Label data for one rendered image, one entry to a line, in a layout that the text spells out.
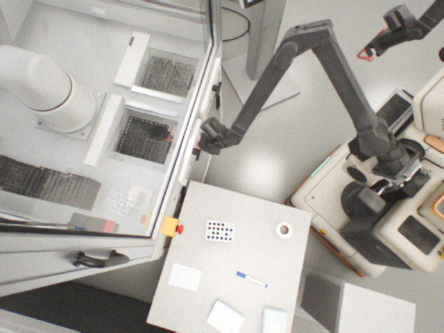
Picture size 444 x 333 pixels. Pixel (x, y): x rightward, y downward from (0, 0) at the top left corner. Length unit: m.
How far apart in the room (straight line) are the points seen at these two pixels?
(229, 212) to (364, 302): 0.66
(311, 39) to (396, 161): 0.46
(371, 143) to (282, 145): 1.34
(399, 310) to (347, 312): 0.21
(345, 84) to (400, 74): 1.93
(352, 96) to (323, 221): 1.13
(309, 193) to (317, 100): 0.85
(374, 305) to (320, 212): 0.64
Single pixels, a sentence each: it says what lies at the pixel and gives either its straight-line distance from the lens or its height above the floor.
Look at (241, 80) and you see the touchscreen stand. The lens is 2.42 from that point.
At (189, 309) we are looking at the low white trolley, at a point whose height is 0.76.
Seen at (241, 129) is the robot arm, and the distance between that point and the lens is 1.03.
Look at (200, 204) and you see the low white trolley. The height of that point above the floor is 0.76.
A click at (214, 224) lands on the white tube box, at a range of 1.34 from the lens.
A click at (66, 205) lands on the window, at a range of 0.57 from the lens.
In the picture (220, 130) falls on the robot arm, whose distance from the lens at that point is 1.08.
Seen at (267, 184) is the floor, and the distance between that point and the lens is 2.17.
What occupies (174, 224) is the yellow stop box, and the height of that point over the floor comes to 0.91.
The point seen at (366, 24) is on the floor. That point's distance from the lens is 2.98.
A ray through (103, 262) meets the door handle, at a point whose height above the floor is 1.52.
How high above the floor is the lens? 2.10
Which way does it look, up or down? 75 degrees down
